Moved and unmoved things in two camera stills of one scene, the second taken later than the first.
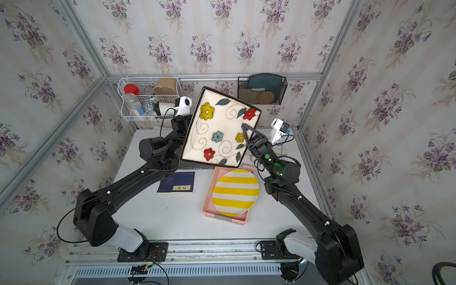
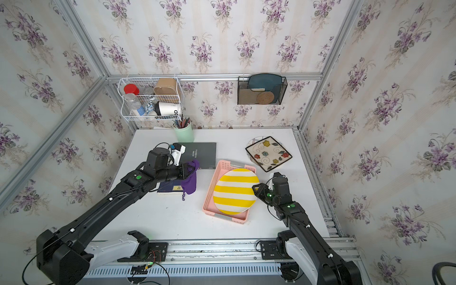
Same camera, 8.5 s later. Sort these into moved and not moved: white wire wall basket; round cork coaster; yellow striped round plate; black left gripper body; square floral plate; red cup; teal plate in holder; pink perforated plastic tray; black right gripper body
Moved: black right gripper body; black left gripper body; square floral plate
Not moved: white wire wall basket; round cork coaster; yellow striped round plate; red cup; pink perforated plastic tray; teal plate in holder
